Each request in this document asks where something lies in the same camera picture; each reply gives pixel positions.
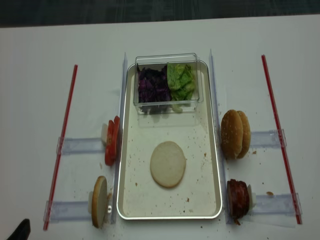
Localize lower left clear rail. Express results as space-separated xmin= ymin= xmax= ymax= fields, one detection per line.
xmin=43 ymin=201 xmax=92 ymax=223

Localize red strip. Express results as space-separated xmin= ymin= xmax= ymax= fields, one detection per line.
xmin=261 ymin=54 xmax=303 ymax=225
xmin=43 ymin=64 xmax=78 ymax=231

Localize right red strip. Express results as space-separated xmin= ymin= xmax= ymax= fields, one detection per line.
xmin=261 ymin=54 xmax=303 ymax=225

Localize bun bottom half slice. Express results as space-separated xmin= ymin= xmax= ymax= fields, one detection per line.
xmin=150 ymin=141 xmax=187 ymax=189

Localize upper left clear rail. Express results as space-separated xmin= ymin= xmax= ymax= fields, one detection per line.
xmin=56 ymin=137 xmax=105 ymax=155

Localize lower right clear rail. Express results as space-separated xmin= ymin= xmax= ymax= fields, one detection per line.
xmin=249 ymin=193 xmax=302 ymax=215

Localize clear plastic container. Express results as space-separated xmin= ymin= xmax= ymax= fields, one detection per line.
xmin=133 ymin=53 xmax=204 ymax=115

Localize upper right clear rail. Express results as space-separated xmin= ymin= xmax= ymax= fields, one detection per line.
xmin=250 ymin=129 xmax=287 ymax=148

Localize white metal tray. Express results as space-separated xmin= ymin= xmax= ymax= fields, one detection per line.
xmin=116 ymin=62 xmax=223 ymax=220

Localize white pusher block by patty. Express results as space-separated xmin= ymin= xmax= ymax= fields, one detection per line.
xmin=247 ymin=184 xmax=257 ymax=210

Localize green lettuce leaves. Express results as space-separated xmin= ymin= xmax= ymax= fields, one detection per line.
xmin=167 ymin=63 xmax=196 ymax=102

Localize left red strip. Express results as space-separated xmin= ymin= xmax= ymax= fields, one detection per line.
xmin=43 ymin=64 xmax=78 ymax=231

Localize tomato slices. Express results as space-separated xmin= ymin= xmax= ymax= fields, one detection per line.
xmin=104 ymin=115 xmax=120 ymax=166

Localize shredded purple cabbage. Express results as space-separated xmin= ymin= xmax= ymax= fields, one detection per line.
xmin=136 ymin=64 xmax=172 ymax=103

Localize sesame bun top front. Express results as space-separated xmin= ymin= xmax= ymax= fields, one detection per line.
xmin=220 ymin=109 xmax=244 ymax=159

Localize sesame bun top rear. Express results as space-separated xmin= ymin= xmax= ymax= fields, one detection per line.
xmin=237 ymin=110 xmax=251 ymax=159

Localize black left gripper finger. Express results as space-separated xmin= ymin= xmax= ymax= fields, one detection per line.
xmin=7 ymin=218 xmax=31 ymax=240

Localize sesame bun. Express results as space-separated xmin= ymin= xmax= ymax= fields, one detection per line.
xmin=220 ymin=109 xmax=244 ymax=159
xmin=237 ymin=110 xmax=251 ymax=159

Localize brown meat patty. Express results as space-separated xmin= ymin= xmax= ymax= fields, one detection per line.
xmin=227 ymin=179 xmax=250 ymax=226

